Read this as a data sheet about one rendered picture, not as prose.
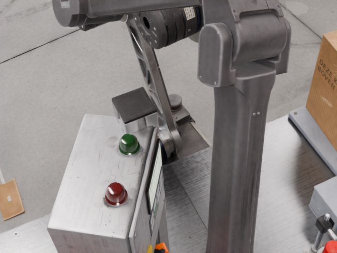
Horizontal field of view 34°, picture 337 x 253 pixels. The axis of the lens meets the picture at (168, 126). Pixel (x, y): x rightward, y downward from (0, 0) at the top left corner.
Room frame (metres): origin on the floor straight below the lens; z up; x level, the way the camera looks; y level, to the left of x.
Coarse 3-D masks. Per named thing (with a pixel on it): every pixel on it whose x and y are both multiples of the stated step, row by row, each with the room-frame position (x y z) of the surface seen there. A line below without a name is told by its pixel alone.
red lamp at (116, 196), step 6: (108, 186) 0.33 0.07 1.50; (114, 186) 0.33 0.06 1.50; (120, 186) 0.33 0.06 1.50; (108, 192) 0.32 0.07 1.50; (114, 192) 0.32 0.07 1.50; (120, 192) 0.32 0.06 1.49; (126, 192) 0.33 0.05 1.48; (108, 198) 0.32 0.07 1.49; (114, 198) 0.32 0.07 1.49; (120, 198) 0.32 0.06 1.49; (126, 198) 0.32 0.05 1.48; (108, 204) 0.32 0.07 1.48; (114, 204) 0.32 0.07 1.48; (120, 204) 0.32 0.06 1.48
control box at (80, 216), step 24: (96, 120) 0.44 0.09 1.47; (120, 120) 0.44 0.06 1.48; (96, 144) 0.41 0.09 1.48; (144, 144) 0.40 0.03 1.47; (72, 168) 0.37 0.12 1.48; (96, 168) 0.37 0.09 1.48; (120, 168) 0.37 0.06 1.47; (144, 168) 0.37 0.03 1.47; (72, 192) 0.34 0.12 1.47; (96, 192) 0.34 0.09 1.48; (144, 192) 0.34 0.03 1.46; (72, 216) 0.31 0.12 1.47; (96, 216) 0.30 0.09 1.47; (120, 216) 0.30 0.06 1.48; (144, 216) 0.33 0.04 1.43; (72, 240) 0.29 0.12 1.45; (96, 240) 0.28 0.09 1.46; (120, 240) 0.28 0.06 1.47; (144, 240) 0.31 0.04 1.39
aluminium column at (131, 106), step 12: (120, 96) 0.46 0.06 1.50; (132, 96) 0.46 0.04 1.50; (144, 96) 0.46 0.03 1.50; (120, 108) 0.44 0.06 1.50; (132, 108) 0.44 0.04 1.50; (144, 108) 0.44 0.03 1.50; (132, 120) 0.42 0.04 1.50; (144, 120) 0.44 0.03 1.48; (156, 120) 0.43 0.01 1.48; (132, 132) 0.42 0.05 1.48; (168, 240) 0.43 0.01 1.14
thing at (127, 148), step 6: (120, 138) 0.40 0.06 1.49; (126, 138) 0.40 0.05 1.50; (132, 138) 0.40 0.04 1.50; (120, 144) 0.39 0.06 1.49; (126, 144) 0.39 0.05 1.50; (132, 144) 0.39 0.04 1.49; (138, 144) 0.40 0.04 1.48; (120, 150) 0.39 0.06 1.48; (126, 150) 0.39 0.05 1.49; (132, 150) 0.39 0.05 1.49; (138, 150) 0.39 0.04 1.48; (126, 156) 0.38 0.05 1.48; (132, 156) 0.38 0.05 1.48
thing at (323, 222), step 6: (324, 216) 0.54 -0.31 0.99; (318, 222) 0.54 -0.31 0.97; (324, 222) 0.54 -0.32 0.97; (330, 222) 0.54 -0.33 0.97; (318, 228) 0.53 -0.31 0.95; (324, 228) 0.52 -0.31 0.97; (330, 228) 0.53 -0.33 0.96; (318, 234) 0.54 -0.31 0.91; (330, 234) 0.51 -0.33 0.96; (318, 240) 0.53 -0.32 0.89; (336, 240) 0.50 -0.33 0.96; (318, 246) 0.54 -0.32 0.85
